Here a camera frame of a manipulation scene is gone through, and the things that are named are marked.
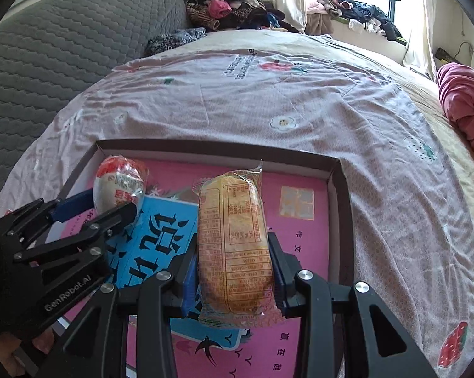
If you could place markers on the dark power strip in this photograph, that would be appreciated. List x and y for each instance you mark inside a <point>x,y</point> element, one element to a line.
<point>446,55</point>

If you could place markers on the pile of mixed clothes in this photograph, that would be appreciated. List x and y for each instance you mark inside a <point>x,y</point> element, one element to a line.
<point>229,8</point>

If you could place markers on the person's left hand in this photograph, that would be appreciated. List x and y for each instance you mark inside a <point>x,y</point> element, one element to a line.
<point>44,342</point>

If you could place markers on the clothes heap on windowsill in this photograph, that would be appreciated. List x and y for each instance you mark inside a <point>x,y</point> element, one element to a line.
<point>359,12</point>

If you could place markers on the grey quilted headboard cover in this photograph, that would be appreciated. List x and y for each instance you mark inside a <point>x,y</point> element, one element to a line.
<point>64,47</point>

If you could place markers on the orange cake packet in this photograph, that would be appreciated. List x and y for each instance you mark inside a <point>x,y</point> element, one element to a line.
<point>233,244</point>

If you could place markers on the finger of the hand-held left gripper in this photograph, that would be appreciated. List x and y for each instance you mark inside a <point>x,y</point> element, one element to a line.
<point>115,216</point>
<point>71,206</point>

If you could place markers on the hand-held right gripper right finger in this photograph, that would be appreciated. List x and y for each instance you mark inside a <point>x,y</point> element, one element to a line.
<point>280,279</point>

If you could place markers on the brown cardboard tray pink inside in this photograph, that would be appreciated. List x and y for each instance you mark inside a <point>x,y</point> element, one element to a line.
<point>300,244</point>

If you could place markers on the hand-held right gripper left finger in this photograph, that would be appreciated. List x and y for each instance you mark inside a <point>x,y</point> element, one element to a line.
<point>189,283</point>

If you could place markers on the pink strawberry printed bed sheet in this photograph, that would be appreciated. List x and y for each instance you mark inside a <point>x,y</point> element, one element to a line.
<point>260,106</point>

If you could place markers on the blue printed paper sheet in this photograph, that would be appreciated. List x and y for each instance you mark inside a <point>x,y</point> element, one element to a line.
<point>158,244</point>

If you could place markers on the pink fleece blanket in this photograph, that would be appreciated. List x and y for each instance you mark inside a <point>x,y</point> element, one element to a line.
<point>465,98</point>

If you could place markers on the dark floral pillow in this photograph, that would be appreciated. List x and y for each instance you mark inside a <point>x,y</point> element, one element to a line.
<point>174,39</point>

